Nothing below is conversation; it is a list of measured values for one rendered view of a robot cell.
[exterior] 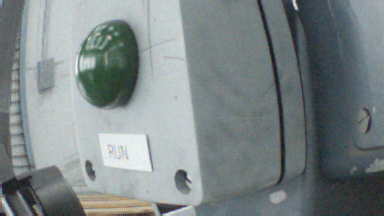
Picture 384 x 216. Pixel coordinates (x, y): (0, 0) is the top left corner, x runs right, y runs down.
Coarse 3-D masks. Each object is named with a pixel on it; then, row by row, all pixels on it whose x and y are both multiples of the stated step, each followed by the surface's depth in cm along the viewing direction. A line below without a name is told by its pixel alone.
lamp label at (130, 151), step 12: (108, 144) 37; (120, 144) 37; (132, 144) 36; (144, 144) 36; (108, 156) 38; (120, 156) 37; (132, 156) 36; (144, 156) 36; (132, 168) 36; (144, 168) 36
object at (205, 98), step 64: (128, 0) 36; (192, 0) 34; (256, 0) 35; (192, 64) 34; (256, 64) 35; (128, 128) 36; (192, 128) 34; (256, 128) 35; (128, 192) 37; (192, 192) 34
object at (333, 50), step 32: (288, 0) 37; (320, 0) 35; (352, 0) 33; (320, 32) 36; (352, 32) 33; (320, 64) 36; (352, 64) 34; (320, 96) 36; (352, 96) 34; (320, 128) 37; (352, 128) 34; (320, 160) 37; (352, 160) 35; (256, 192) 39; (288, 192) 37; (320, 192) 37; (352, 192) 38
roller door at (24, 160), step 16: (0, 0) 815; (16, 48) 836; (16, 64) 839; (16, 80) 839; (16, 96) 840; (16, 112) 838; (16, 128) 839; (16, 144) 836; (16, 160) 836; (32, 160) 845; (0, 208) 808
